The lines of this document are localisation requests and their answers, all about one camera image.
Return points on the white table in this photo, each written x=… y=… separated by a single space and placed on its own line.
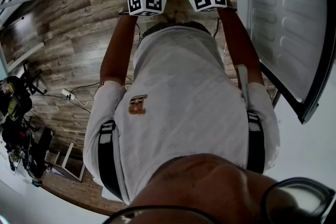
x=309 y=139

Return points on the white wooden frame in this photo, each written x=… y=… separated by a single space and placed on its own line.
x=67 y=160

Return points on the person's right forearm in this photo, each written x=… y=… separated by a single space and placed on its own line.
x=240 y=44

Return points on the black bag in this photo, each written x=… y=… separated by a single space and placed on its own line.
x=40 y=149

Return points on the person's white shirt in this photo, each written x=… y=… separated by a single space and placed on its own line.
x=181 y=102

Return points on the black-rimmed eyeglasses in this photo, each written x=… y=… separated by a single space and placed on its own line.
x=302 y=183

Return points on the black tripod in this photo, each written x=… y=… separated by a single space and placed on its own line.
x=32 y=78

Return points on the person's dark trousers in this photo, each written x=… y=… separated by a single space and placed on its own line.
x=199 y=25

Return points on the person's left forearm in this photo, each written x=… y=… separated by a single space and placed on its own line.
x=118 y=47

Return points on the black yellow equipment pile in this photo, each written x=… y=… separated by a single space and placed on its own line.
x=14 y=110

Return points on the white power strip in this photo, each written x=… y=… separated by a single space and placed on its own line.
x=68 y=94

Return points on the person's right shoe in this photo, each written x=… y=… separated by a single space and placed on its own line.
x=180 y=17

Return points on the white bar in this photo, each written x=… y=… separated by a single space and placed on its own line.
x=26 y=56

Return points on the person's face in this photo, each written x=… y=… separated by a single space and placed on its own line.
x=210 y=191

